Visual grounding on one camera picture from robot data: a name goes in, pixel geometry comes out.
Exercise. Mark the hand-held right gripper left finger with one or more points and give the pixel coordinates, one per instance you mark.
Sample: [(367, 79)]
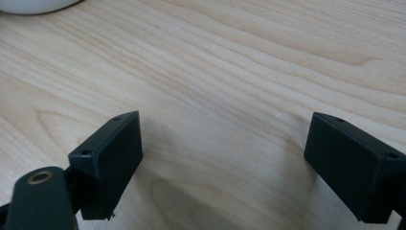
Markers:
[(108, 159)]

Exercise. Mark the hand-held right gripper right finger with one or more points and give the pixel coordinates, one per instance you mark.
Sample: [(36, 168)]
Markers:
[(348, 166)]

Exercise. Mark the white grey pedal trash can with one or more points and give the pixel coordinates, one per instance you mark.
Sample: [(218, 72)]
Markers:
[(32, 5)]

